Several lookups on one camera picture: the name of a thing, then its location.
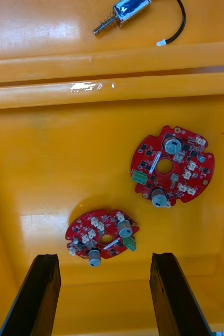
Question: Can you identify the metal solenoid with black cable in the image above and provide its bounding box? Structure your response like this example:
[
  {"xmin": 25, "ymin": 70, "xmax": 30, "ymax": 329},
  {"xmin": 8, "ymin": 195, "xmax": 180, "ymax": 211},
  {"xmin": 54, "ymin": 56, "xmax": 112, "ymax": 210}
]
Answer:
[{"xmin": 92, "ymin": 0, "xmax": 186, "ymax": 47}]

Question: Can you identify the yellow-orange plastic bin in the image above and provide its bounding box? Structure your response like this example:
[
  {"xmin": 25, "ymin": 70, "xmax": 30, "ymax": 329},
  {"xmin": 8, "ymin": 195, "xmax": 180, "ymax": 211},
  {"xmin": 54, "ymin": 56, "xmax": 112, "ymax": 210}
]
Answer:
[
  {"xmin": 0, "ymin": 0, "xmax": 224, "ymax": 85},
  {"xmin": 0, "ymin": 71, "xmax": 224, "ymax": 336}
]

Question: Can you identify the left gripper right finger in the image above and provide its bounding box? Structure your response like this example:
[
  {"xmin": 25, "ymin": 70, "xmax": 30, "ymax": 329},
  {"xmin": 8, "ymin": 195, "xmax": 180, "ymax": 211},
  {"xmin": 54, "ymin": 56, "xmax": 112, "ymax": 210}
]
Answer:
[{"xmin": 149, "ymin": 252, "xmax": 214, "ymax": 336}]

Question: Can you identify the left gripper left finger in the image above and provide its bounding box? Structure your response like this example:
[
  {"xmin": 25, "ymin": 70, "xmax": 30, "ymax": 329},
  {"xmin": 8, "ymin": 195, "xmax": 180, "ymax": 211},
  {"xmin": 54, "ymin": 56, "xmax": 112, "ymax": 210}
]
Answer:
[{"xmin": 0, "ymin": 253, "xmax": 62, "ymax": 336}]

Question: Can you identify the round red circuit board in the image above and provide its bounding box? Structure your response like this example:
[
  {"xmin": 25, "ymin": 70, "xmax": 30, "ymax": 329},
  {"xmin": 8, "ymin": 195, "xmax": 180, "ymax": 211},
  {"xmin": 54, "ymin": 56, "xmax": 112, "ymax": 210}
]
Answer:
[
  {"xmin": 130, "ymin": 125, "xmax": 215, "ymax": 209},
  {"xmin": 65, "ymin": 208, "xmax": 140, "ymax": 268}
]

